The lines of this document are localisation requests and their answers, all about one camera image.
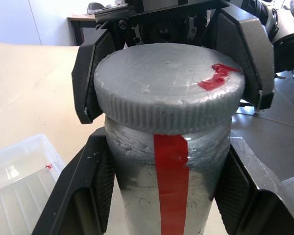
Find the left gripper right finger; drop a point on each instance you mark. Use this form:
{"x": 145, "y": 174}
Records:
{"x": 254, "y": 208}

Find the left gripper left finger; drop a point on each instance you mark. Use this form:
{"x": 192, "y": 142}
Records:
{"x": 71, "y": 195}

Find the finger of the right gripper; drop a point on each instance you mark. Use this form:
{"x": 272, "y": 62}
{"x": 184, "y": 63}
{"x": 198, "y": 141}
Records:
{"x": 82, "y": 80}
{"x": 257, "y": 61}

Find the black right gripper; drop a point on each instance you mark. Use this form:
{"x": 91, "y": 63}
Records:
{"x": 161, "y": 27}

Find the grey ribbed jar lid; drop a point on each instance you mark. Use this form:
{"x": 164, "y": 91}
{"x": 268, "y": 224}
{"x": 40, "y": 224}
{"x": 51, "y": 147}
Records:
{"x": 161, "y": 83}

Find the grey jar with red stripe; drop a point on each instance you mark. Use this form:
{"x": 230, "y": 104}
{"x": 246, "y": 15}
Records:
{"x": 142, "y": 191}

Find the clear plastic container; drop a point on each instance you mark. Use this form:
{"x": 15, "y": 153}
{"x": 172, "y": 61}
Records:
{"x": 17, "y": 186}

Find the brown wooden desk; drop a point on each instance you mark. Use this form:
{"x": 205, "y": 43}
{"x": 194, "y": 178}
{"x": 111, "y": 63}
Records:
{"x": 76, "y": 31}

